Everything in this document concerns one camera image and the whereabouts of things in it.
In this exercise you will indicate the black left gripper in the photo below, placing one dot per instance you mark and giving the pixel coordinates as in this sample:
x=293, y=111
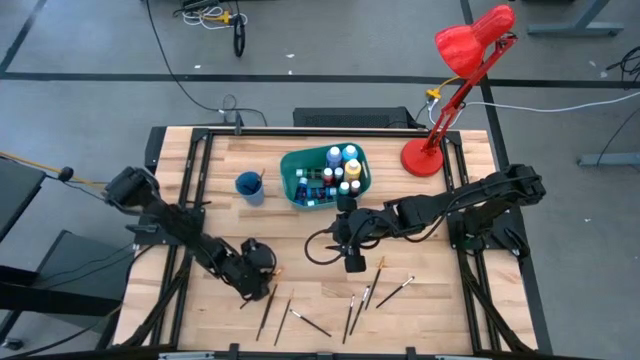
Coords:
x=252, y=265

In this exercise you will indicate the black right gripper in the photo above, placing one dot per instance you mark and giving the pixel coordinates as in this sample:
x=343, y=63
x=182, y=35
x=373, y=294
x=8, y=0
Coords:
x=362, y=227

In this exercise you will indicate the small turquoise paint bottle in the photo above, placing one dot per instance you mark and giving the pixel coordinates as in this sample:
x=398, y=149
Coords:
x=344, y=188

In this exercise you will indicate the small teal green paint bottle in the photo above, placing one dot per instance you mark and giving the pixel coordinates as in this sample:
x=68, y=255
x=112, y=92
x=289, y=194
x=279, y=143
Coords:
x=312, y=202

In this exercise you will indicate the black paintbrush silver ferrule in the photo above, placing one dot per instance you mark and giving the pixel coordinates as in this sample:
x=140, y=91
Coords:
x=360, y=310
x=310, y=322
x=395, y=292
x=349, y=320

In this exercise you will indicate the small black paint bottle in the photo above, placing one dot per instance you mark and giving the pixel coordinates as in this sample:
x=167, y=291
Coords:
x=339, y=174

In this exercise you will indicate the small brown paint bottle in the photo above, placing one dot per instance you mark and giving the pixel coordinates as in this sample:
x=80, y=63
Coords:
x=327, y=176

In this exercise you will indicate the large yellow paint bottle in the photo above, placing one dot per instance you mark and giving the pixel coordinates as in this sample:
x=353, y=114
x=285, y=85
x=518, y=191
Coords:
x=352, y=171

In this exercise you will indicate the small dark blue paint bottle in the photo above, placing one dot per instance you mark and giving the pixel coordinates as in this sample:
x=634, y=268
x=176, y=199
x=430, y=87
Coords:
x=301, y=192

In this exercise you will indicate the large purple paint bottle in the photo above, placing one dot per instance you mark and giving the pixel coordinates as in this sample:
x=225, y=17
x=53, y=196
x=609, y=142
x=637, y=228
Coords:
x=334, y=157

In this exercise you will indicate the large light blue paint bottle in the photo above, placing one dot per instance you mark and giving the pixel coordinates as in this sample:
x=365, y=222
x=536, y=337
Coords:
x=349, y=152

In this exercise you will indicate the teal plastic bin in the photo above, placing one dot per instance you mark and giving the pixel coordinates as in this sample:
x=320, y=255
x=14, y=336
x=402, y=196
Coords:
x=295, y=162

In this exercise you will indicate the blue plastic cup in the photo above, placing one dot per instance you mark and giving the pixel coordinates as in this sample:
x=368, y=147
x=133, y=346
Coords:
x=250, y=197

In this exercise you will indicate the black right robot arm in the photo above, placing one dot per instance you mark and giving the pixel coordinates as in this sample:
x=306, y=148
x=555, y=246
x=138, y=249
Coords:
x=475, y=192

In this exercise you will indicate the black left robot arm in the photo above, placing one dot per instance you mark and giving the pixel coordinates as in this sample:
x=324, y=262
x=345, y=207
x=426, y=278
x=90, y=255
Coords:
x=185, y=227

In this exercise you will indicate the red desk lamp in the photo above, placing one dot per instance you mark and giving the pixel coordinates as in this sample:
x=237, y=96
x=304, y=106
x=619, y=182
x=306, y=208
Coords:
x=422, y=160

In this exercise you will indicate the black perforated box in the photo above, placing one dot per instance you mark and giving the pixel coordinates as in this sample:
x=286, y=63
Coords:
x=350, y=117

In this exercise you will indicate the black cabinet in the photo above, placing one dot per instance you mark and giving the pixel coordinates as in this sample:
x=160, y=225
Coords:
x=85, y=270

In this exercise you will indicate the black flat panel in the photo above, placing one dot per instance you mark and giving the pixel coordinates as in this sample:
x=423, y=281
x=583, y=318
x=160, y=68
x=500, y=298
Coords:
x=155, y=150

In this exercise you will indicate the black round connector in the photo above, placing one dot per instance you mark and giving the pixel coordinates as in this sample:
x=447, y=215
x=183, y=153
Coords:
x=66, y=174

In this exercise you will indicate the black caster wheel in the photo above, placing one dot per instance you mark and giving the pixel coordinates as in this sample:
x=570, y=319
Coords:
x=12, y=344

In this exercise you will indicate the black desk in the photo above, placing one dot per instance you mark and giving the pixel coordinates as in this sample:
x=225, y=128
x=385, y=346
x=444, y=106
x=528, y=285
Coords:
x=17, y=195

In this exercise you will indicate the grey desk foot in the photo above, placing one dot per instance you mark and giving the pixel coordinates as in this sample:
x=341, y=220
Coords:
x=575, y=29
x=610, y=159

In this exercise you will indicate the black rail clip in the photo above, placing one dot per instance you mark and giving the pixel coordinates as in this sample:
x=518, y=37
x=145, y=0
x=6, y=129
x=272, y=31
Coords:
x=412, y=352
x=234, y=350

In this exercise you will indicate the silver aluminium bracket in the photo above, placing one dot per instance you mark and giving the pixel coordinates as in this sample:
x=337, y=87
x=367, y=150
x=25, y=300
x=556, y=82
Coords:
x=462, y=357
x=187, y=356

